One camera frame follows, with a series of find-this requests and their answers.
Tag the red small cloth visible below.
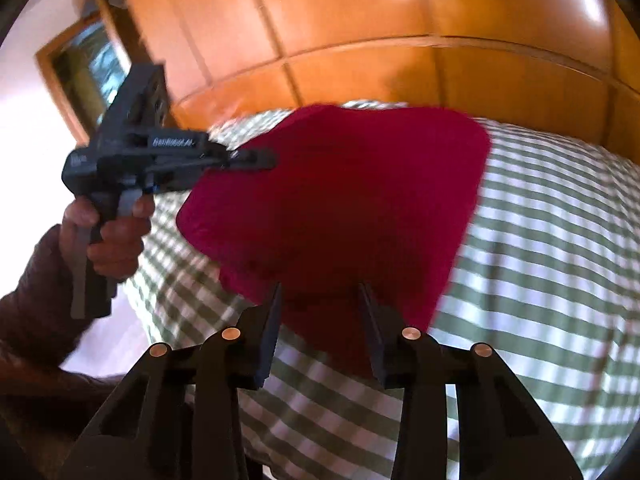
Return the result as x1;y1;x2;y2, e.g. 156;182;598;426
176;105;490;378

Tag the dark brown sleeve forearm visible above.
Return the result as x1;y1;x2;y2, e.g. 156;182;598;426
1;226;122;479

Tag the person's left hand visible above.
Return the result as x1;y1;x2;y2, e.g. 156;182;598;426
58;195;155;282

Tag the wooden framed mirror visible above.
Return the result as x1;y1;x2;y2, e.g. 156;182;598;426
36;12;131;145

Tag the green white checkered sheet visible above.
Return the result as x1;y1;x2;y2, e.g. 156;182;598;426
121;98;640;480

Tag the orange wooden wardrobe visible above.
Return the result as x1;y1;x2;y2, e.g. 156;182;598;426
126;0;639;159

